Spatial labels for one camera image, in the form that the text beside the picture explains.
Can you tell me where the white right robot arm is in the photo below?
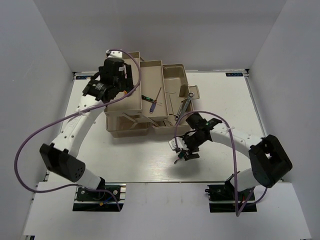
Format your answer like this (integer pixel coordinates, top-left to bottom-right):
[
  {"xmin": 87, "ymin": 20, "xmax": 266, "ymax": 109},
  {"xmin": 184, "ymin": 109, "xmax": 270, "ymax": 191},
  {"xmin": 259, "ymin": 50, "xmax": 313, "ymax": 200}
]
[{"xmin": 170, "ymin": 112, "xmax": 293, "ymax": 200}]

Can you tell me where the large ratchet wrench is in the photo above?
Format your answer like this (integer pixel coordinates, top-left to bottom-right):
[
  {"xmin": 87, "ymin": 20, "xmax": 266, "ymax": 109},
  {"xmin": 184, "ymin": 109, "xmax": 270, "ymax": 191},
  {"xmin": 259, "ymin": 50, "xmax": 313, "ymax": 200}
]
[{"xmin": 176, "ymin": 92, "xmax": 195, "ymax": 125}]

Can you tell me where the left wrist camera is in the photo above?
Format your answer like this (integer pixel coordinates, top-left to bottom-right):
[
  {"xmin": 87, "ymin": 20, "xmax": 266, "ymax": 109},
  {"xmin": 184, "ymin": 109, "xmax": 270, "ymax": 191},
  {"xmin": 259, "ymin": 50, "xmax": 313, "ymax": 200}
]
[{"xmin": 105, "ymin": 49, "xmax": 123, "ymax": 60}]

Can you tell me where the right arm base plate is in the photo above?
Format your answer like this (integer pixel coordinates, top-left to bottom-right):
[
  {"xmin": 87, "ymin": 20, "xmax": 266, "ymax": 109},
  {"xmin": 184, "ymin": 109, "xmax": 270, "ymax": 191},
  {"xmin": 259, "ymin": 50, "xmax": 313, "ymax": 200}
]
[{"xmin": 205, "ymin": 184, "xmax": 257, "ymax": 213}]

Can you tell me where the stubby green handled screwdriver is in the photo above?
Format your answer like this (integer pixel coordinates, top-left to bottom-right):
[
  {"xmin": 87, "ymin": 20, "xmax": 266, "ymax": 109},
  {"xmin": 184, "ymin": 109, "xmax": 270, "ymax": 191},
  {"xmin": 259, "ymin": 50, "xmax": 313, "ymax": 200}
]
[{"xmin": 174, "ymin": 152, "xmax": 184, "ymax": 164}]

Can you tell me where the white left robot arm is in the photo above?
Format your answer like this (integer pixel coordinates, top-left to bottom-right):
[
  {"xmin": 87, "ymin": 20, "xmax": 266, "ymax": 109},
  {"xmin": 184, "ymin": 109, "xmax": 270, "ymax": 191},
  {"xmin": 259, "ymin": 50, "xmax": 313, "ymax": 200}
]
[{"xmin": 39, "ymin": 56, "xmax": 134, "ymax": 200}]

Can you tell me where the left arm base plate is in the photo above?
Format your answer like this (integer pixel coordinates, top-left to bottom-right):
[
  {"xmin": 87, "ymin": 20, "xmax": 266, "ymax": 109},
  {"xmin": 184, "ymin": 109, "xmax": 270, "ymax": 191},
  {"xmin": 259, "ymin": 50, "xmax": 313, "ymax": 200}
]
[{"xmin": 72, "ymin": 183, "xmax": 126, "ymax": 212}]

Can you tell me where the blue handled long screwdriver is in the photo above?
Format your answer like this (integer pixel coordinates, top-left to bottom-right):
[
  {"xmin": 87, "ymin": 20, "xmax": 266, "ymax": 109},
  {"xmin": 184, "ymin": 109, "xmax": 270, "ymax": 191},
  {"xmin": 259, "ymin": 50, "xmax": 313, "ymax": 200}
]
[{"xmin": 149, "ymin": 87, "xmax": 162, "ymax": 114}]

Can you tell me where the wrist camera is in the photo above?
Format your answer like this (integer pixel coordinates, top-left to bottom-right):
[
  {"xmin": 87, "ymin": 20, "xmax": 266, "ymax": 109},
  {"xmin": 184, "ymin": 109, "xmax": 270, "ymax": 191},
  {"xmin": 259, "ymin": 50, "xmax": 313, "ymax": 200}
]
[
  {"xmin": 168, "ymin": 137, "xmax": 188, "ymax": 153},
  {"xmin": 105, "ymin": 49, "xmax": 123, "ymax": 60}
]

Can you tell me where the slim black green precision screwdriver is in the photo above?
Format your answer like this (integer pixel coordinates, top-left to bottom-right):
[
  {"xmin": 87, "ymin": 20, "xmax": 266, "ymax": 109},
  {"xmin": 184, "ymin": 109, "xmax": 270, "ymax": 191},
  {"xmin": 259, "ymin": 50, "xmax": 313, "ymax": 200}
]
[{"xmin": 141, "ymin": 95, "xmax": 163, "ymax": 106}]

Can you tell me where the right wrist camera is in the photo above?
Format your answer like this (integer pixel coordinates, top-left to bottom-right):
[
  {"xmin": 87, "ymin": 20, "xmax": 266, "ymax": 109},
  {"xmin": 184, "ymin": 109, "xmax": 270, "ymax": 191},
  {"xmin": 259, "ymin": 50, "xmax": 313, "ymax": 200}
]
[{"xmin": 168, "ymin": 137, "xmax": 188, "ymax": 153}]

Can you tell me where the beige plastic toolbox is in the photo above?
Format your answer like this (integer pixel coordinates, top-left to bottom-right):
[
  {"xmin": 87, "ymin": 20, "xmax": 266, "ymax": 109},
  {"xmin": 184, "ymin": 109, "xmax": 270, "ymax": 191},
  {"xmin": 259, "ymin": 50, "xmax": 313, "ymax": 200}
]
[{"xmin": 104, "ymin": 52, "xmax": 200, "ymax": 138}]

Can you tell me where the small combination wrench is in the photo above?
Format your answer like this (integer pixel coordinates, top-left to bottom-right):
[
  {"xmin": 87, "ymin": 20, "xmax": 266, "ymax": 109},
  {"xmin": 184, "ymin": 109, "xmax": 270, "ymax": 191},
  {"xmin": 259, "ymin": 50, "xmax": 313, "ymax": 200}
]
[{"xmin": 174, "ymin": 105, "xmax": 182, "ymax": 121}]

